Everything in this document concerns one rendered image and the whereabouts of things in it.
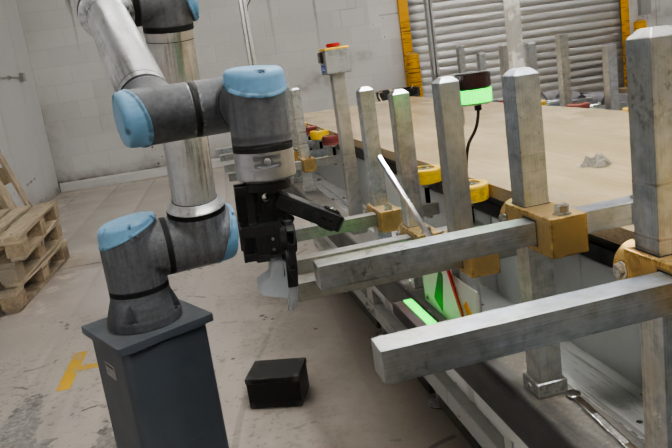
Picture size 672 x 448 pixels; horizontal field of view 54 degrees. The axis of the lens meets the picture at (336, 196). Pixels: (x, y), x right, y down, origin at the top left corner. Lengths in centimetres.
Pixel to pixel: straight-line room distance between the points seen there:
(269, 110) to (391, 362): 50
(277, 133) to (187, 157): 71
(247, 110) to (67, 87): 819
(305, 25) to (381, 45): 106
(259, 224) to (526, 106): 42
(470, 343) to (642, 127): 26
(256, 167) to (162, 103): 19
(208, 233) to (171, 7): 55
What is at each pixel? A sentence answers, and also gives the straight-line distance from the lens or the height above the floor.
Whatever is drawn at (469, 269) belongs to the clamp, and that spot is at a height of 83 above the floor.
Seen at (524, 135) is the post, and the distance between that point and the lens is 88.
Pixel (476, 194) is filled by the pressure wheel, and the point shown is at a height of 89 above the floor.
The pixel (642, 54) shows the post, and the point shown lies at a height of 116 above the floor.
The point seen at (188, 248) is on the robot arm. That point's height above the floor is 78.
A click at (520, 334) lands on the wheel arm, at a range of 59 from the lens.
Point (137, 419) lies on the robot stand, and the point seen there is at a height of 41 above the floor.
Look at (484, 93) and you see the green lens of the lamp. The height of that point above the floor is 110.
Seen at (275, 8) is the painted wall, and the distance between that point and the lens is 899.
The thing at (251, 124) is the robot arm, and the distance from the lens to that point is 96.
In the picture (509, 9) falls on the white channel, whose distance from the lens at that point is 293.
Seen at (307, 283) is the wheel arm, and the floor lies 86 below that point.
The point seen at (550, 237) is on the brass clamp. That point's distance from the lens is 83.
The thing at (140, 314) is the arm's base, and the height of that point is 65.
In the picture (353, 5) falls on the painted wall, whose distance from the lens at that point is 914.
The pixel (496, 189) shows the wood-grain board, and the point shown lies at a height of 89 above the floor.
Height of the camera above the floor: 119
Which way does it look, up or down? 12 degrees down
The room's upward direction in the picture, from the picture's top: 8 degrees counter-clockwise
